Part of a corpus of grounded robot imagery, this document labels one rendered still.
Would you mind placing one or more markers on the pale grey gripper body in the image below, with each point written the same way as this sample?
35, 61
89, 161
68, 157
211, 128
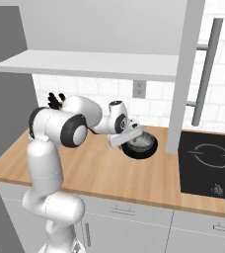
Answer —
124, 136

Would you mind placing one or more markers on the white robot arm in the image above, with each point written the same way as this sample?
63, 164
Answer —
45, 158

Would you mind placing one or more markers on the black bowl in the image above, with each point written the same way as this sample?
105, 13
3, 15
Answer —
148, 150

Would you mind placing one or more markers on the grey cabinet door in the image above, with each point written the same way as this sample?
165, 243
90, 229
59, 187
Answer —
183, 82

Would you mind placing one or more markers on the tall grey cabinet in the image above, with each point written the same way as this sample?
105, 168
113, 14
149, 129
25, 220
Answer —
6, 108

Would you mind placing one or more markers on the grey drawer front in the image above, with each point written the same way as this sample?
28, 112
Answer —
134, 209
203, 225
12, 191

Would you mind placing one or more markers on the black hob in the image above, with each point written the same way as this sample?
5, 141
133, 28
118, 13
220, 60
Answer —
210, 164

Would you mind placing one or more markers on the grey base cupboard door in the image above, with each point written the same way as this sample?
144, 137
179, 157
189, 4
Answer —
127, 235
200, 242

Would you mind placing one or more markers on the grey wall socket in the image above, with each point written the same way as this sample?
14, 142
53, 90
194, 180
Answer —
139, 89

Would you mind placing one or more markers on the grey open wall cabinet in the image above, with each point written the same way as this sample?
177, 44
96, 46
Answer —
91, 64

